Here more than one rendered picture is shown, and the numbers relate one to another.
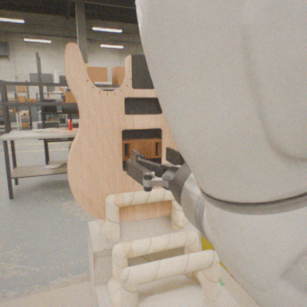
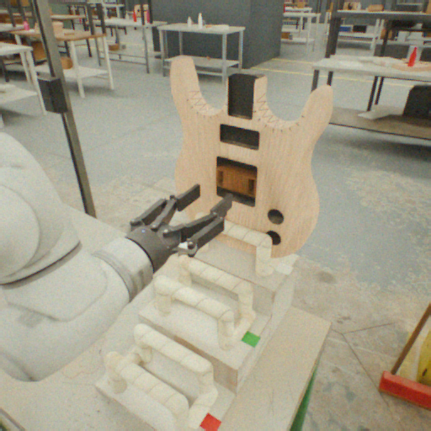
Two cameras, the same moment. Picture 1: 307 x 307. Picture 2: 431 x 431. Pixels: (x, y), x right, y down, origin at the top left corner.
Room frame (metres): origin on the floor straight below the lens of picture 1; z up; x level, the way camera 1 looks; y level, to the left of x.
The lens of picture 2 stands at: (0.14, -0.49, 1.67)
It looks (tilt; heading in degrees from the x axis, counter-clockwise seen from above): 33 degrees down; 51
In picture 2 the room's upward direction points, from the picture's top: straight up
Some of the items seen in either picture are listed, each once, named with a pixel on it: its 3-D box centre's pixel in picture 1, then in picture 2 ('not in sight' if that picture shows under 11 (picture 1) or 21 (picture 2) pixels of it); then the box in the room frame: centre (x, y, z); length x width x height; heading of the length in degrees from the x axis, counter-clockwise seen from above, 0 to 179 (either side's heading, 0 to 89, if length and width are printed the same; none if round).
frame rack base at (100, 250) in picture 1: (143, 255); (236, 278); (0.62, 0.02, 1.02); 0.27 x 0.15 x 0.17; 110
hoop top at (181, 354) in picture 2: not in sight; (171, 348); (0.36, -0.06, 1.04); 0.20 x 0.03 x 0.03; 109
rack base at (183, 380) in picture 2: not in sight; (164, 390); (0.33, -0.08, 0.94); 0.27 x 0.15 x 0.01; 110
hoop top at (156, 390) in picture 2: not in sight; (144, 380); (0.28, -0.09, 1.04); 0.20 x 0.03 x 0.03; 109
